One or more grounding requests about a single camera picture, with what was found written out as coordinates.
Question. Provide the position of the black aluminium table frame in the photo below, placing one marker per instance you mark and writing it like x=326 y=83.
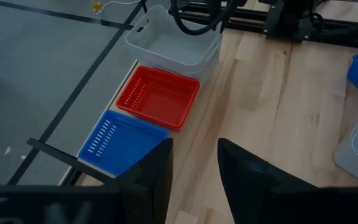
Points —
x=250 y=23

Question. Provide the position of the red slotted plastic basket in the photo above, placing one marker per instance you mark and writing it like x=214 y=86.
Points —
x=157 y=102

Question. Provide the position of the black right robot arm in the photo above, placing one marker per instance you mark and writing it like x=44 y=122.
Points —
x=291 y=15

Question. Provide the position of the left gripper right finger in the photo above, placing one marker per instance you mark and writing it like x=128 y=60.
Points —
x=256 y=193

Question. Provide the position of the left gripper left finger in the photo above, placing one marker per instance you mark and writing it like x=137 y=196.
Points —
x=151 y=193

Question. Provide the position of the yellow power plug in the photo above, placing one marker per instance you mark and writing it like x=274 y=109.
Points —
x=97 y=7

